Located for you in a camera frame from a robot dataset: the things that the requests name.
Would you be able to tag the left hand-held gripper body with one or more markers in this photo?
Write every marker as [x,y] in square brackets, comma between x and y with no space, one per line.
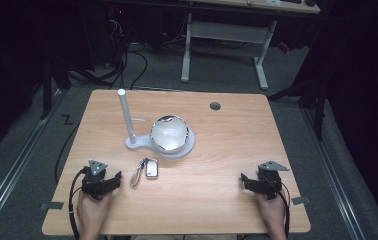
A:
[94,181]

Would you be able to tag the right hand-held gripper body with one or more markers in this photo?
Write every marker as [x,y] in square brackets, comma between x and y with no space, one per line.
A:
[269,182]

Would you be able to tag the person's right hand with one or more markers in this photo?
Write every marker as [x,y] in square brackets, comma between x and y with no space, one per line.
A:
[272,209]

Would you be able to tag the grey tape piece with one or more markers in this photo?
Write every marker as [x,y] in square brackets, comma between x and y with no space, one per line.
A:
[53,205]
[300,200]

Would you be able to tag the silver car key fob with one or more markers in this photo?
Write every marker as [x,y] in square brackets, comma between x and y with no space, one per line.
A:
[151,168]

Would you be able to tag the white stand with pole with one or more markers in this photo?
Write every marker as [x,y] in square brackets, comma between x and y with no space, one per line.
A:
[128,120]

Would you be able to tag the silver bowl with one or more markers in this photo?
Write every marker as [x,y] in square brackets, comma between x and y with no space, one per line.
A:
[169,135]

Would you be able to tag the black tripod stand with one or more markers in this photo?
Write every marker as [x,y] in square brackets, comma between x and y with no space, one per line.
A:
[312,96]

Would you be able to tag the white-legged wooden desk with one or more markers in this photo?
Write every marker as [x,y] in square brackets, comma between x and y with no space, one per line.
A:
[230,32]

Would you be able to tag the black computer mouse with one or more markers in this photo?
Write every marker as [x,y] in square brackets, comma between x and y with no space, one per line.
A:
[310,3]

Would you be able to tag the metal floor rail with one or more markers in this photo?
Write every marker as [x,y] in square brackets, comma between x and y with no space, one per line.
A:
[333,173]
[13,171]

